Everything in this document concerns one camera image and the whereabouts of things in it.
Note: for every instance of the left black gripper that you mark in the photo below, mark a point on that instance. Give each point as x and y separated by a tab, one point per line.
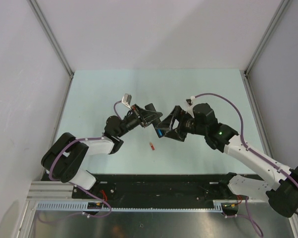
145	117

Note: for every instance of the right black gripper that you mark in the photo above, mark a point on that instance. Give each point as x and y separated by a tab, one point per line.
179	114

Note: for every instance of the black remote control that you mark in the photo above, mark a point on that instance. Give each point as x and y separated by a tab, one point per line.
154	115

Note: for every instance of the blue battery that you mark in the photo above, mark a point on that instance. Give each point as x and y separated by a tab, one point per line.
160	133

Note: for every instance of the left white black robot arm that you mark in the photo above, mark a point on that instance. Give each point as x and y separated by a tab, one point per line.
63	160

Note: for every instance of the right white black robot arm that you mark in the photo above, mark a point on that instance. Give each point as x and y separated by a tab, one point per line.
278	183

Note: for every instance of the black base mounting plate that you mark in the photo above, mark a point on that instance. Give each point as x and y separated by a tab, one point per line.
206	187

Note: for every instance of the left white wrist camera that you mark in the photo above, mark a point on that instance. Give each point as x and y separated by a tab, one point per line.
126	100

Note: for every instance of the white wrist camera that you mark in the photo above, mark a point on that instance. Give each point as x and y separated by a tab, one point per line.
190	101
126	100

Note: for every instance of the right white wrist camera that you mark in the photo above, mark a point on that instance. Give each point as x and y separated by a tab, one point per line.
190	101

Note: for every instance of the grey slotted cable duct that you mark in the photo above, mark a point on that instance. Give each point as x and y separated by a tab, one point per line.
93	206

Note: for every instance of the right aluminium frame post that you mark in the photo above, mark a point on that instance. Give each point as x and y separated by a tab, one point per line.
272	26

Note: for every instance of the aluminium frame post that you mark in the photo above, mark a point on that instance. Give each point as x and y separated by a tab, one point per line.
272	26
42	20

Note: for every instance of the left aluminium frame post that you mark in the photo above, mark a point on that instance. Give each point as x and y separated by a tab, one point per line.
42	20

